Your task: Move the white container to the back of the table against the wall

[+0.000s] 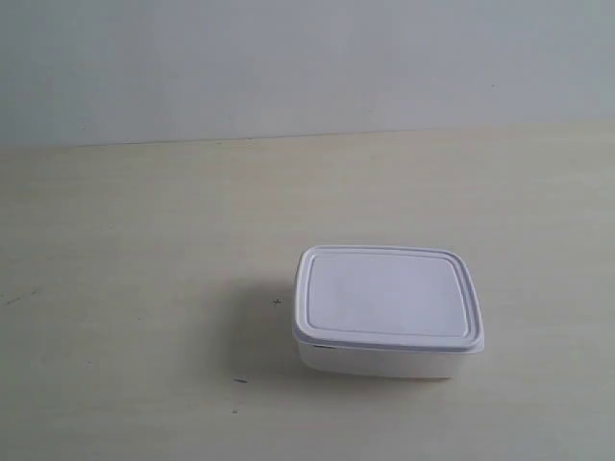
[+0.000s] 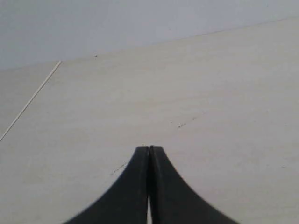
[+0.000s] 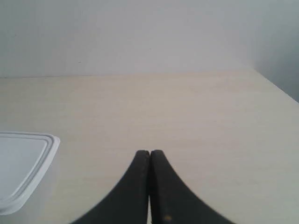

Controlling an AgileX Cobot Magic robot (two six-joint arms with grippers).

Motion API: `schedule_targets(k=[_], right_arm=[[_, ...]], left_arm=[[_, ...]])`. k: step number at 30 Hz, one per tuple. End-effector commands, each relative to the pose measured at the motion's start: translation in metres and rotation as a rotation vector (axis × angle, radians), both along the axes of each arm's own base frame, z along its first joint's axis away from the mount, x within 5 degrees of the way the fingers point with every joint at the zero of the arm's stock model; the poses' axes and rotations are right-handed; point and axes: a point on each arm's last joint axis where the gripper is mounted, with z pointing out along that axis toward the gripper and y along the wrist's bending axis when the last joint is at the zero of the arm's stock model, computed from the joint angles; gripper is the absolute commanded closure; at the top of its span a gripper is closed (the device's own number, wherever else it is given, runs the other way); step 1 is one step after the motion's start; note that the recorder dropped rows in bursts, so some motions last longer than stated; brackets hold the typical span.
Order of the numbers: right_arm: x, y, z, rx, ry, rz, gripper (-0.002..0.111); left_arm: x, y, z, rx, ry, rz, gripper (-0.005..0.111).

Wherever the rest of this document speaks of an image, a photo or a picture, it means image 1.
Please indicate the white lidded plastic container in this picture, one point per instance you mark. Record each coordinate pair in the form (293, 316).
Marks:
(386, 311)

